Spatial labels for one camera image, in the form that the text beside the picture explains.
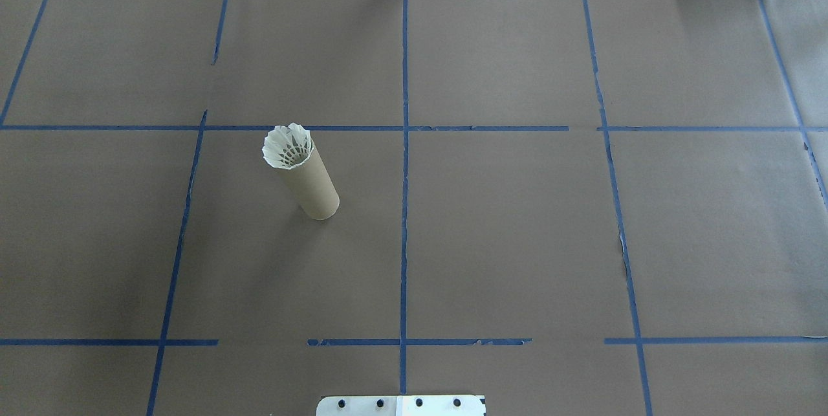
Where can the white feather shuttlecock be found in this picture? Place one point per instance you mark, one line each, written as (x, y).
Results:
(284, 144)

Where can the brown cardboard tube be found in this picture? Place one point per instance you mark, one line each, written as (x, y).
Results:
(314, 193)

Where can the white metal bracket plate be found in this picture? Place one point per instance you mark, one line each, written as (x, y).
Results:
(401, 406)

